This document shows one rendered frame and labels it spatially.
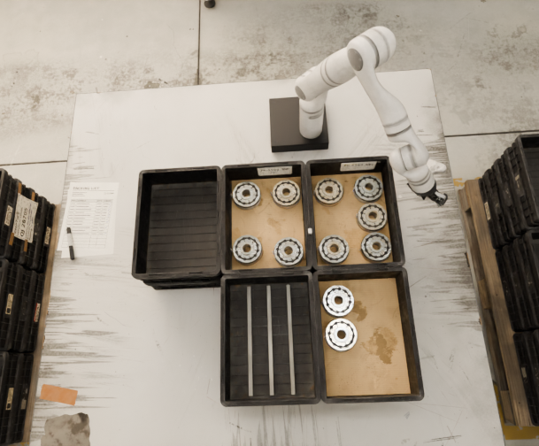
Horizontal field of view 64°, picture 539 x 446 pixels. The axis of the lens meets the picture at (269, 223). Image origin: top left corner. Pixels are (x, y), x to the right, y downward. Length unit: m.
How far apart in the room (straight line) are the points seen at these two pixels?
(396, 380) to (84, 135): 1.59
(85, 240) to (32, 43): 2.04
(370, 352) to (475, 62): 2.18
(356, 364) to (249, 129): 1.04
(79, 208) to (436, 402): 1.54
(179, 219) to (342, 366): 0.77
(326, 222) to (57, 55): 2.45
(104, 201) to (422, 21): 2.35
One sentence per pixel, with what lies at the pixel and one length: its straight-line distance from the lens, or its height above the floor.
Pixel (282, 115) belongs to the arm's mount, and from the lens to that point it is 1.86.
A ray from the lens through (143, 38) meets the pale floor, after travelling 3.32.
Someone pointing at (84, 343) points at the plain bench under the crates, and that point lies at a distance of 1.79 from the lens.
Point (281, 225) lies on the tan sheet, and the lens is 1.56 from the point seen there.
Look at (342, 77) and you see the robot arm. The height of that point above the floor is 1.25.
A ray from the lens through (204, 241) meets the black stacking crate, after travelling 1.57.
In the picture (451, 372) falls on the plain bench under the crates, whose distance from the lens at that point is 1.69.
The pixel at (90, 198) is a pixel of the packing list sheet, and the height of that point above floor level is 0.70.
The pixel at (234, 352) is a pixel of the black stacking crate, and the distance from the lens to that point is 1.49.
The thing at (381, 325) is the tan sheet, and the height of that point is 0.83.
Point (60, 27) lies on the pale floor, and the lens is 3.63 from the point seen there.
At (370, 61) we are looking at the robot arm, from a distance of 1.16.
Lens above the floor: 2.30
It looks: 70 degrees down
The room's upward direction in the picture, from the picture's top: 11 degrees counter-clockwise
